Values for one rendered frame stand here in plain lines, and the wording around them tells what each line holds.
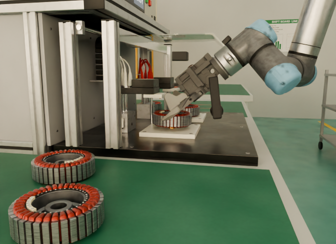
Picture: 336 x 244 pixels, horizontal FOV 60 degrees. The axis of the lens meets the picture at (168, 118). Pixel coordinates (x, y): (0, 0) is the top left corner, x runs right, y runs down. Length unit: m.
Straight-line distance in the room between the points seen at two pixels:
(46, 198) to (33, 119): 0.33
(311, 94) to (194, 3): 2.92
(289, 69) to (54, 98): 0.55
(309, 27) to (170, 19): 5.57
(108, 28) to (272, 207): 0.47
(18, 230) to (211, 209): 0.25
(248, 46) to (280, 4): 5.56
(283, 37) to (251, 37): 5.47
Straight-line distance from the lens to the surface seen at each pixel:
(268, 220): 0.43
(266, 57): 0.74
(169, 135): 0.76
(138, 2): 0.98
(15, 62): 0.77
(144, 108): 1.06
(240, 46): 0.77
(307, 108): 6.36
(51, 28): 0.75
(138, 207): 0.44
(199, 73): 0.79
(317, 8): 0.85
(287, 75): 0.72
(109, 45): 0.66
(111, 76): 0.65
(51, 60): 0.74
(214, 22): 6.20
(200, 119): 0.99
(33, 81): 0.73
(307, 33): 0.85
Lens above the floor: 0.95
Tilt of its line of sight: 9 degrees down
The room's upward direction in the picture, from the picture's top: straight up
